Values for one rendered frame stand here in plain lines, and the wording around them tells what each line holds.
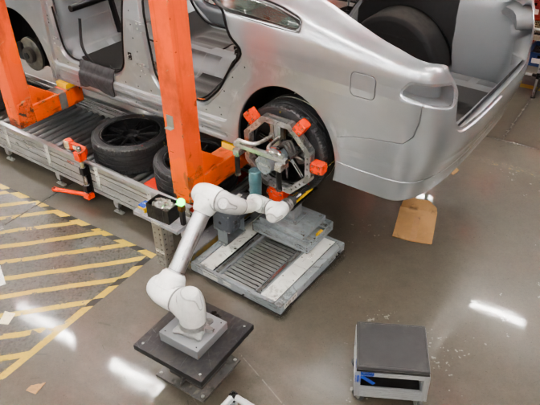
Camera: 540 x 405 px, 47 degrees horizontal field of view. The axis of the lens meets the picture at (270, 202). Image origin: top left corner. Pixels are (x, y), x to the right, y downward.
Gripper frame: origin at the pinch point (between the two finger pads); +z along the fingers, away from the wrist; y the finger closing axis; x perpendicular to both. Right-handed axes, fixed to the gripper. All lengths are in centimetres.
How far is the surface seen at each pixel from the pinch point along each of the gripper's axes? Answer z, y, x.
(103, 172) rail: -39, -138, 100
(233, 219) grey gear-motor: -28, -50, 11
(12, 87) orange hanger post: -45, -164, 200
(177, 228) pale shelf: -67, -56, 29
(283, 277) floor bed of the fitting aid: -32, -37, -42
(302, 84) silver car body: 5, 47, 57
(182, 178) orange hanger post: -47, -44, 55
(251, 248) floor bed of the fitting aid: -18, -67, -15
